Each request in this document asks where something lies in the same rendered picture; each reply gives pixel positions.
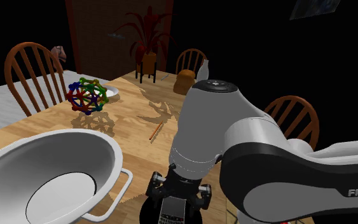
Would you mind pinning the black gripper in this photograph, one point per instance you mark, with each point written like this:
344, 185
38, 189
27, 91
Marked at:
181, 186

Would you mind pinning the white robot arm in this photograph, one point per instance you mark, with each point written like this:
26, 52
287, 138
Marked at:
259, 130

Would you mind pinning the grey remote control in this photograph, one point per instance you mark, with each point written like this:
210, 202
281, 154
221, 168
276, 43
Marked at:
172, 212

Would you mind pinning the orange pencil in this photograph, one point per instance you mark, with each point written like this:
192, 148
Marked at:
156, 130

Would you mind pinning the wooden table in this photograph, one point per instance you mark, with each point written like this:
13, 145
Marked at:
135, 105

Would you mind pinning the brown bread loaf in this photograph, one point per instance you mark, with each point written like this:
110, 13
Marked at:
184, 81

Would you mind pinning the grey pen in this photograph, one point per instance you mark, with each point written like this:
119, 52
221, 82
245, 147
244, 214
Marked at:
165, 77

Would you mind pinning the white vase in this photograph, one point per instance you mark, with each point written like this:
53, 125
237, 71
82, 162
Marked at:
203, 73

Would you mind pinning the white plate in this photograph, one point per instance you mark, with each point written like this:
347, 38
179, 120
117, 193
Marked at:
112, 91

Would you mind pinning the wooden spindle-back chair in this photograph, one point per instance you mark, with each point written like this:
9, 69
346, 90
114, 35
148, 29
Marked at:
14, 69
309, 114
181, 60

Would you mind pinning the colourful lattice ball toy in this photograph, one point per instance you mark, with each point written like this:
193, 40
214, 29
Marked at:
87, 96

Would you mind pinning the red potted plant on stand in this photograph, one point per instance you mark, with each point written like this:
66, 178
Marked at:
148, 40

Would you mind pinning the brown door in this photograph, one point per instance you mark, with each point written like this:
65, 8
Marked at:
95, 37

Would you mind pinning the brown rounded object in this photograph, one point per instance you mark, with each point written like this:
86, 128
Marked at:
59, 54

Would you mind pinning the dark wall picture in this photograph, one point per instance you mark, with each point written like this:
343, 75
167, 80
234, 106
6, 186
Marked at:
315, 7

